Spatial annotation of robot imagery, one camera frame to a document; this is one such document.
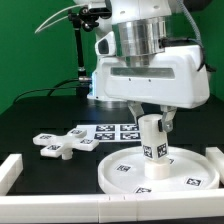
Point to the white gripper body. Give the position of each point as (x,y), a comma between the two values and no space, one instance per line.
(171,78)

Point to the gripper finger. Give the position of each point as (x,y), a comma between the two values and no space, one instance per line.
(135,109)
(166,122)

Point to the white round table top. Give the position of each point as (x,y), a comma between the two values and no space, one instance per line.
(125,172)

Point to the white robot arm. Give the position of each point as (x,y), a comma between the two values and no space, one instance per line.
(138,63)

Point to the white marker sheet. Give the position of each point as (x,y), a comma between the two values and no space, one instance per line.
(112,132)

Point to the white cross table base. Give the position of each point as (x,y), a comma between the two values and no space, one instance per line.
(62,146)

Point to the white front fence bar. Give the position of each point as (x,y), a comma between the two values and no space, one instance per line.
(111,208)

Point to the white left fence bar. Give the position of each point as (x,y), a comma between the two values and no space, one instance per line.
(10,170)

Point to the black camera stand pole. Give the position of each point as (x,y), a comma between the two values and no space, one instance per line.
(83,89)

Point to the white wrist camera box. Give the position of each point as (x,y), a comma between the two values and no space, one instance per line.
(106,46)

